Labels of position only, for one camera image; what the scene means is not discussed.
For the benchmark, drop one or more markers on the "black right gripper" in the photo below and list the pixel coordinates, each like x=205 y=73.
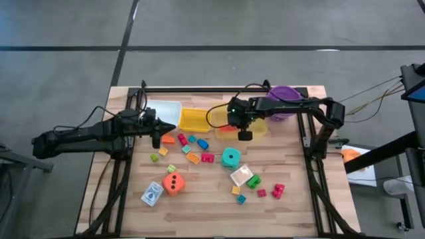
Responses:
x=240 y=114

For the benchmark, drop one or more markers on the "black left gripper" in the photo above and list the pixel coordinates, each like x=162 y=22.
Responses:
x=149 y=126

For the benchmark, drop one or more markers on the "orange long toy block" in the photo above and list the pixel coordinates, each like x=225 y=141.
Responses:
x=225 y=128

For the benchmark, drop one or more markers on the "pale teal small toy block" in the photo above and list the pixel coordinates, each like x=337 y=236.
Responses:
x=186 y=149

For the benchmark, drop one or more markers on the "amber long toy block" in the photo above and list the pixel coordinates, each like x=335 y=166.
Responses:
x=193 y=158

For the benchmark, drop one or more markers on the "teal foam die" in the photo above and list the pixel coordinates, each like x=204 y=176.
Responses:
x=230 y=159

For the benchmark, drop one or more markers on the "red notched toy block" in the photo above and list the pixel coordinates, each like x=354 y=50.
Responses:
x=208 y=158

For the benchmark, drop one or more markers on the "orange foam die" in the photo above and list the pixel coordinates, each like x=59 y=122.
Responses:
x=172 y=184

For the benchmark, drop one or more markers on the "white square card box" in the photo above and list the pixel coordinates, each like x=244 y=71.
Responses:
x=241 y=175

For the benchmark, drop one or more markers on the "blue playing card box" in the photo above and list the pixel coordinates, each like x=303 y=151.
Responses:
x=152 y=193

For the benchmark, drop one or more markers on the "green stepped toy block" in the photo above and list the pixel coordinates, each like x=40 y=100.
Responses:
x=254 y=182

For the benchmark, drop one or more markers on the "yellow small toy block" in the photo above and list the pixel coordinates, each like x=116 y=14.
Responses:
x=163 y=151
x=235 y=190

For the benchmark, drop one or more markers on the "small red toy block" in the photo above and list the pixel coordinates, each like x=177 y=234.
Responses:
x=261 y=192

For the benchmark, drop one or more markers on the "red stepped toy block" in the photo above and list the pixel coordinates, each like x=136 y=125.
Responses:
x=278 y=191

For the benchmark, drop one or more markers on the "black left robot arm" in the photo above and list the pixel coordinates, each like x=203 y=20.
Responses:
x=83 y=136

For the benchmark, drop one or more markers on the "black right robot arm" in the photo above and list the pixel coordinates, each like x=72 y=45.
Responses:
x=299 y=104

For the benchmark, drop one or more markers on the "orange sloped toy block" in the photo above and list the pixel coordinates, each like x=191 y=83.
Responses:
x=167 y=139

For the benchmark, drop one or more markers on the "white plastic bin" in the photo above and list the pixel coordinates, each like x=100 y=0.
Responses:
x=167 y=111

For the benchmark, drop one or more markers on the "red tall toy block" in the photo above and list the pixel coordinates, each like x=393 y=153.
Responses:
x=182 y=139

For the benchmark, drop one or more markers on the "translucent yellow plastic bin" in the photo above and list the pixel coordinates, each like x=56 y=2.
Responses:
x=259 y=127

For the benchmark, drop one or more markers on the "yellow slotted plastic basket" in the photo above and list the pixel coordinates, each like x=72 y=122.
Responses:
x=194 y=120

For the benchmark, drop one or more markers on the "green small toy block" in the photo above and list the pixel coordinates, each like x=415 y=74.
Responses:
x=154 y=157

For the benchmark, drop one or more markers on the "black table clamp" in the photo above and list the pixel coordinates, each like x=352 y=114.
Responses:
x=143 y=83
x=266 y=83
x=338 y=142

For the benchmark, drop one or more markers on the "lime small toy block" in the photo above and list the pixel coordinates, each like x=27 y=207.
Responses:
x=171 y=168

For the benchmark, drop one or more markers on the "blue toy block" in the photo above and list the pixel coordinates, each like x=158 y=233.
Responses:
x=203 y=144

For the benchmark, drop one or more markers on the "purple monster face bucket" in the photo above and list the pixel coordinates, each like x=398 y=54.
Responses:
x=282 y=93

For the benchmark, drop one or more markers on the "orange object on side table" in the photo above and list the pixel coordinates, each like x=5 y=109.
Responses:
x=350 y=155

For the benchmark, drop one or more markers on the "white side table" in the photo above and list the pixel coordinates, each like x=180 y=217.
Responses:
x=365 y=176

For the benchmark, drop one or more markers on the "black monitor stand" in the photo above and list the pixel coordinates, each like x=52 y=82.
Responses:
x=382 y=151

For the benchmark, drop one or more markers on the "grey metal stand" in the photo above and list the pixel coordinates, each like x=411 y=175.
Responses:
x=20 y=162

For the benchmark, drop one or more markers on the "white object on floor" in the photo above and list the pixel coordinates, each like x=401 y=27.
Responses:
x=396 y=186

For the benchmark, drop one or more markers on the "blue lit screen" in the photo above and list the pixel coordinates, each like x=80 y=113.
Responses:
x=419 y=94

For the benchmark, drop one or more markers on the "black caster wheel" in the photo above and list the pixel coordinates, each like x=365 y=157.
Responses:
x=402 y=226

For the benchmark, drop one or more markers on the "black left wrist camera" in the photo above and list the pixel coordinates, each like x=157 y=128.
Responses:
x=156 y=141

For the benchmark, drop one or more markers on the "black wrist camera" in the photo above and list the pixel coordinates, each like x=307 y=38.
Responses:
x=156 y=141
x=245 y=135

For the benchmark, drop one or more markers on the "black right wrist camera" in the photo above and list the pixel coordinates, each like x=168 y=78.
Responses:
x=245 y=135

